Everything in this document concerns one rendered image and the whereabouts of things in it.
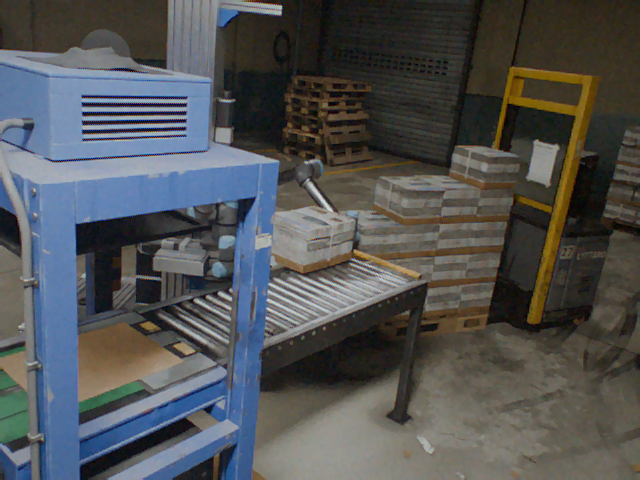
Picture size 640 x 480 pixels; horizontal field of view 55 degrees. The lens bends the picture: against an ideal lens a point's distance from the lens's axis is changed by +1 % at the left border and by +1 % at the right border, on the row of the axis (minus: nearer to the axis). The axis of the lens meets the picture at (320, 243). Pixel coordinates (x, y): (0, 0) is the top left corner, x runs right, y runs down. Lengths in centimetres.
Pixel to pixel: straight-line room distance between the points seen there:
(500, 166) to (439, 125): 701
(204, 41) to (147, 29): 717
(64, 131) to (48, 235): 28
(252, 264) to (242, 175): 27
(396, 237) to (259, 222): 226
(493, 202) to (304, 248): 178
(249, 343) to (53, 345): 62
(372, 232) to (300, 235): 97
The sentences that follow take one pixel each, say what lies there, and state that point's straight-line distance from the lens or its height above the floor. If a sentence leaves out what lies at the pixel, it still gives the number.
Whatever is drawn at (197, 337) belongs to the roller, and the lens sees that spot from 232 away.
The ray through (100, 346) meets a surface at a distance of 226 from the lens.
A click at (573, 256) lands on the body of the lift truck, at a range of 483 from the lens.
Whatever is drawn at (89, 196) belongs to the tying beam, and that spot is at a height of 151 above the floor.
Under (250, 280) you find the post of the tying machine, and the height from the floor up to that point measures 120.
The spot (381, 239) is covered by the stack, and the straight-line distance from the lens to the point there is 385.
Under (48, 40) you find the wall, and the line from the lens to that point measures 970.
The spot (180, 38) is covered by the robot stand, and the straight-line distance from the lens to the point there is 335.
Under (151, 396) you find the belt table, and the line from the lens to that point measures 199.
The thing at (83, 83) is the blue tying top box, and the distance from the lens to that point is 155.
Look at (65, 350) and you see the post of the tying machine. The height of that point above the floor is 116.
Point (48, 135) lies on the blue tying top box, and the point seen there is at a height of 161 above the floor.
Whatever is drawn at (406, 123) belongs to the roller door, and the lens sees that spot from 1160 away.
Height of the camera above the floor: 187
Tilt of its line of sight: 18 degrees down
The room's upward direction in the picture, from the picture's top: 6 degrees clockwise
